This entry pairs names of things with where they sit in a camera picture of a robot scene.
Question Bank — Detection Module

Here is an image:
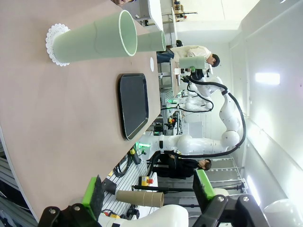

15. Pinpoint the black metal pole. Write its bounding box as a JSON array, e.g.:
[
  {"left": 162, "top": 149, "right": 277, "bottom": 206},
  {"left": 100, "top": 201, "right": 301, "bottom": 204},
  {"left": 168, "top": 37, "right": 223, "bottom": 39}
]
[{"left": 131, "top": 185, "right": 197, "bottom": 192}]

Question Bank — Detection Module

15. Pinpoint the brown cardboard tube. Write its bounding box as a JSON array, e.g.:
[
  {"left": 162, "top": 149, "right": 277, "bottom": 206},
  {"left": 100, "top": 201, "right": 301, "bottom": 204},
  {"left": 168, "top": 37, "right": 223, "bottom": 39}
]
[{"left": 116, "top": 190, "right": 164, "bottom": 208}]

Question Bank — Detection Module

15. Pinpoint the person in black jacket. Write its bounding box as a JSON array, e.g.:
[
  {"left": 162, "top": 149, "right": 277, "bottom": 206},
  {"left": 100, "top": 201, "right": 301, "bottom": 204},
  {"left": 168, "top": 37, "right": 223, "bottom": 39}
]
[{"left": 153, "top": 153, "right": 212, "bottom": 180}]

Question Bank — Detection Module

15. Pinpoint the black cable sleeve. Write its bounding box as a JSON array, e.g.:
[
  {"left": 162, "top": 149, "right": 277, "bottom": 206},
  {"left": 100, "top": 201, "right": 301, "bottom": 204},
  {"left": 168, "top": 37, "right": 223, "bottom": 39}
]
[{"left": 151, "top": 77, "right": 247, "bottom": 171}]

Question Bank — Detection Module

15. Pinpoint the person in beige shirt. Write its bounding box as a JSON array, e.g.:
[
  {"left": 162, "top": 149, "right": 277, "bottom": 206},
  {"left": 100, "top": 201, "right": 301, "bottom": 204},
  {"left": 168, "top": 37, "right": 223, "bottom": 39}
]
[{"left": 157, "top": 44, "right": 221, "bottom": 70}]

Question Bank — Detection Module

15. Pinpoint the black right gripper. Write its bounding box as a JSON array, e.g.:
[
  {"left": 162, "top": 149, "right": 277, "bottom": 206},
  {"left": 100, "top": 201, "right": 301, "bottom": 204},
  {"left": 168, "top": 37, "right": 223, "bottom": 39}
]
[{"left": 190, "top": 66, "right": 205, "bottom": 82}]

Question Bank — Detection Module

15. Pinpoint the pale green plastic cup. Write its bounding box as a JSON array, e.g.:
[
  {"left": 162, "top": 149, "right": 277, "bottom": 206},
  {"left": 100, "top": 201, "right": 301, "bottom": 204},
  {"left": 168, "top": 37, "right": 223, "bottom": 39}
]
[
  {"left": 136, "top": 30, "right": 167, "bottom": 52},
  {"left": 179, "top": 56, "right": 205, "bottom": 70},
  {"left": 52, "top": 9, "right": 138, "bottom": 64}
]

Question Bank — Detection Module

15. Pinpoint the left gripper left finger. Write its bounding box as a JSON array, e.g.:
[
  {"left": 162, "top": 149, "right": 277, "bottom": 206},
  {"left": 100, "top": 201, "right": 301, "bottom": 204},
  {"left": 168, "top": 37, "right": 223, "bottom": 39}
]
[{"left": 37, "top": 175, "right": 105, "bottom": 227}]

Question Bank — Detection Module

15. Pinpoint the white rectangular table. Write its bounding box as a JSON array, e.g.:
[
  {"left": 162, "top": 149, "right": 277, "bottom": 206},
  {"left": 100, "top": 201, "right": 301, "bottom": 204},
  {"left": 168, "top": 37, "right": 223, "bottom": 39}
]
[{"left": 138, "top": 0, "right": 164, "bottom": 31}]

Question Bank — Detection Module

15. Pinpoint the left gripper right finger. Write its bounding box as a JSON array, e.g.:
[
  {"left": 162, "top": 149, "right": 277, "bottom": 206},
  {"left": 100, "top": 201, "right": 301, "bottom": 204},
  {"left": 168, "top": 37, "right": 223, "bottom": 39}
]
[{"left": 193, "top": 169, "right": 269, "bottom": 227}]

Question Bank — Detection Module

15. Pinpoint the black cable coil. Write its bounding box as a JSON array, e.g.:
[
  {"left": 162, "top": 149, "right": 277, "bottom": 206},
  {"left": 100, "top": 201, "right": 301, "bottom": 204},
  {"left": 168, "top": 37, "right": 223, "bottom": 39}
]
[{"left": 115, "top": 153, "right": 133, "bottom": 177}]

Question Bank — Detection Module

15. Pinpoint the rectangular ceiling light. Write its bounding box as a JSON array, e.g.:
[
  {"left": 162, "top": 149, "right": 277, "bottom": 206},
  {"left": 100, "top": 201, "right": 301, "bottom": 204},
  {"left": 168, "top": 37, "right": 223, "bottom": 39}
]
[{"left": 255, "top": 72, "right": 281, "bottom": 84}]

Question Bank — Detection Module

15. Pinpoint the black plastic serving tray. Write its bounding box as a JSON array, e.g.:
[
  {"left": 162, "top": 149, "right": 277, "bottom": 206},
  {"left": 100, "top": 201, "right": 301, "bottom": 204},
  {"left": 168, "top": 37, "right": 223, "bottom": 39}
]
[{"left": 116, "top": 73, "right": 150, "bottom": 141}]

